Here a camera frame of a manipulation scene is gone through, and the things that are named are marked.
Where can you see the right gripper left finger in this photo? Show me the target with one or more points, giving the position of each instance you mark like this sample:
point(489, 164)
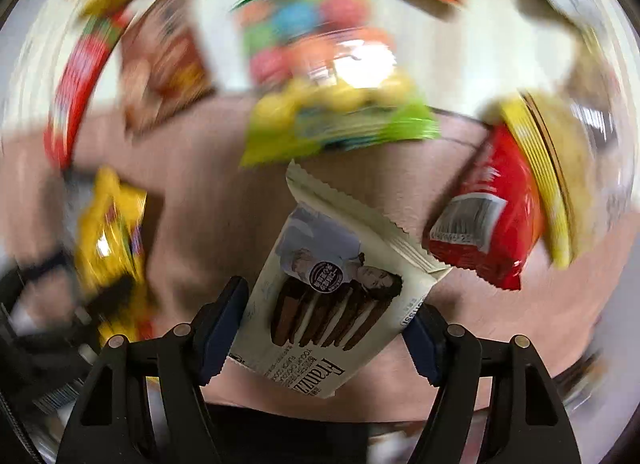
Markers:
point(111, 420)

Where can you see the small red snack packet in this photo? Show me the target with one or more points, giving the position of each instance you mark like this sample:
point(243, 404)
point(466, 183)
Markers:
point(495, 218)

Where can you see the white Franzzi cookie packet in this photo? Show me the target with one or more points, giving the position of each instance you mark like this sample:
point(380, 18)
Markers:
point(340, 283)

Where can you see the brown snack packet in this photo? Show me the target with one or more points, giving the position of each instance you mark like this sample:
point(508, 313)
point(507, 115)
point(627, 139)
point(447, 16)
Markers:
point(163, 68)

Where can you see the red long snack packet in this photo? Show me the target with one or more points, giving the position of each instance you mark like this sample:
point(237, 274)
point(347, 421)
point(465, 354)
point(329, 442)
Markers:
point(81, 73)

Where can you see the colourful gumball candy bag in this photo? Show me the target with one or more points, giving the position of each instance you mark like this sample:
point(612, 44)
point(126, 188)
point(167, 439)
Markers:
point(327, 78)

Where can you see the yellow round snack bag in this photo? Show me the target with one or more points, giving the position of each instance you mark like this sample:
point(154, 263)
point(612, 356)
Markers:
point(557, 148)

